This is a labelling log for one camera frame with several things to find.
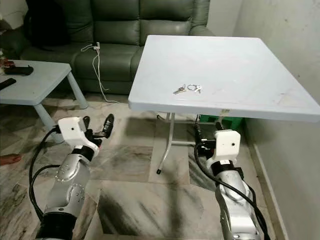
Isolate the silver key bunch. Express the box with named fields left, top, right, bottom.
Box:
left=172, top=83, right=203, bottom=95

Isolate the green box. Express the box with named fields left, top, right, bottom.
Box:
left=199, top=114, right=247, bottom=131

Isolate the grey low coffee table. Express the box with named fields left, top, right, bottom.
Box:
left=0, top=60, right=89, bottom=144

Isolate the white folding table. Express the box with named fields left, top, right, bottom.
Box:
left=128, top=35, right=320, bottom=176

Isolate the green leather sofa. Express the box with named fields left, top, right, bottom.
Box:
left=0, top=0, right=216, bottom=96

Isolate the person's bare foot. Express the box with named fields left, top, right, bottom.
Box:
left=0, top=154, right=23, bottom=167

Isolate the black flat case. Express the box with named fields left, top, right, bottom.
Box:
left=4, top=65, right=35, bottom=76

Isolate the black remote control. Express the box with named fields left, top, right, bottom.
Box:
left=0, top=77, right=18, bottom=91

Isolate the black bag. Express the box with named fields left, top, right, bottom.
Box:
left=25, top=0, right=72, bottom=48

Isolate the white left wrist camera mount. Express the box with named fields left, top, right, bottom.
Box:
left=57, top=116, right=101, bottom=154

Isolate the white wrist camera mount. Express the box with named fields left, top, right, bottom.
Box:
left=57, top=116, right=101, bottom=154
left=211, top=129, right=246, bottom=164

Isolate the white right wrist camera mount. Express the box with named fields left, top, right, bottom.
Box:
left=211, top=129, right=246, bottom=164

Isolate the white charger cable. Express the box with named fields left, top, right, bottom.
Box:
left=80, top=42, right=122, bottom=105

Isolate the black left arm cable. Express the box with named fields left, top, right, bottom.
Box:
left=28, top=127, right=65, bottom=222

